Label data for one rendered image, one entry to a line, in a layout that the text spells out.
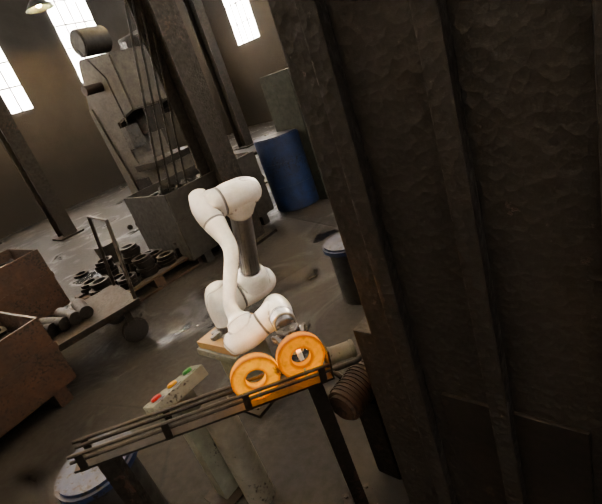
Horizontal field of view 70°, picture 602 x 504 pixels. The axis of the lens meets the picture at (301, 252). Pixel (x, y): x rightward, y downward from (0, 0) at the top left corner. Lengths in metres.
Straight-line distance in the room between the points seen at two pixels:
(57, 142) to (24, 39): 2.56
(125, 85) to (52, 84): 7.37
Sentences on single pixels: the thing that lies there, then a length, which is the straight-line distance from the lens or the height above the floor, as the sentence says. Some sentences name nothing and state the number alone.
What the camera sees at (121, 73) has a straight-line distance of 6.59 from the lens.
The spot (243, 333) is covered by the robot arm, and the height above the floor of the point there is 0.72.
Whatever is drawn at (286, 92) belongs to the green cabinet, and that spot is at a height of 1.27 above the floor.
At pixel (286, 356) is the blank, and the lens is 1.37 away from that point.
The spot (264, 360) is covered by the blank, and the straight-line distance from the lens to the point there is 1.36.
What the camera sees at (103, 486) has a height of 0.42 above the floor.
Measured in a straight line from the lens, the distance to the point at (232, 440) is 1.77.
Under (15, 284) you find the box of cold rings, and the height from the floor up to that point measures 0.54.
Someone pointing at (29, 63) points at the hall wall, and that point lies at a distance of 13.81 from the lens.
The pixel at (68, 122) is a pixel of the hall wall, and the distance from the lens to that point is 13.73.
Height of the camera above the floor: 1.53
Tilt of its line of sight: 23 degrees down
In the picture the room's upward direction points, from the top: 20 degrees counter-clockwise
